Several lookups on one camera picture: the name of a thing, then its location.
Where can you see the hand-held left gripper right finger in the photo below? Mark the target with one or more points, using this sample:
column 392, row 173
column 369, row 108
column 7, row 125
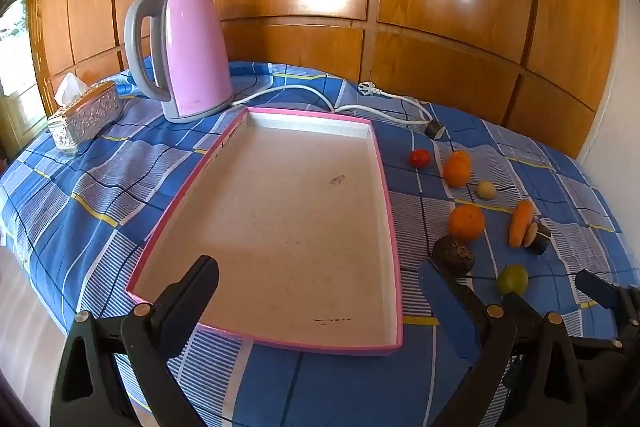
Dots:
column 450, row 307

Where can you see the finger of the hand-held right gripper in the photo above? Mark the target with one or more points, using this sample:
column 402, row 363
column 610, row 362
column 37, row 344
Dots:
column 617, row 302
column 607, row 367

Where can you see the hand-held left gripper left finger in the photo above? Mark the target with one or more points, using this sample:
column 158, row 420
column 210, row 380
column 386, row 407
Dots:
column 192, row 289

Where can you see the dark brown round fruit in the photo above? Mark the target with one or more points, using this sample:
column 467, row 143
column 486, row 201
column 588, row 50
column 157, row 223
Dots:
column 452, row 254

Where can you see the green lime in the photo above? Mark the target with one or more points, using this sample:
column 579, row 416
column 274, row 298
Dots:
column 512, row 279

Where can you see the dark cut vegetable piece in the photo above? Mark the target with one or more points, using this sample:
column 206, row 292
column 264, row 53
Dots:
column 539, row 239

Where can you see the orange carrot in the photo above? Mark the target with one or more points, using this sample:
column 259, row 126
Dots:
column 521, row 222

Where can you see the pink shallow tray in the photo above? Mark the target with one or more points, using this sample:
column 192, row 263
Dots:
column 280, row 217

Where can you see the pale yellow round fruit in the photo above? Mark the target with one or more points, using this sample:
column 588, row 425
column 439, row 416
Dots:
column 486, row 190

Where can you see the orange with dimpled skin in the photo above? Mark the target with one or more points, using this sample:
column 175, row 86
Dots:
column 456, row 174

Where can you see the red tomato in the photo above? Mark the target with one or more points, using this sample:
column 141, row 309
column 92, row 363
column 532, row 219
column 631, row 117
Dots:
column 420, row 158

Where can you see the blue plaid cloth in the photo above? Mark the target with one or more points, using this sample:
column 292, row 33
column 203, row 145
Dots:
column 100, row 187

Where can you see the small orange mandarin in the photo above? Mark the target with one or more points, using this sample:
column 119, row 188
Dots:
column 464, row 155

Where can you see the grey kettle base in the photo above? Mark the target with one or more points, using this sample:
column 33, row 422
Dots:
column 200, row 113

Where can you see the small dark cylinder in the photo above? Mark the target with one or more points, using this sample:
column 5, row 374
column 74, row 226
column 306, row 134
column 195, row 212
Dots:
column 436, row 129

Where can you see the silver embossed tissue box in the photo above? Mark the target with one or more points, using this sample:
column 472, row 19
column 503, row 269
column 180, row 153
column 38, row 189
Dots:
column 87, row 117

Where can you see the white tissue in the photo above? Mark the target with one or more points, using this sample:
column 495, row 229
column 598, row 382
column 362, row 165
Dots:
column 69, row 88

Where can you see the pink electric kettle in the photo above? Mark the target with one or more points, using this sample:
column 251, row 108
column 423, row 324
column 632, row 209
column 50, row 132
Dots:
column 190, row 37

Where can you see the window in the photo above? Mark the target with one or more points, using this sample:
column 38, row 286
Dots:
column 12, row 37

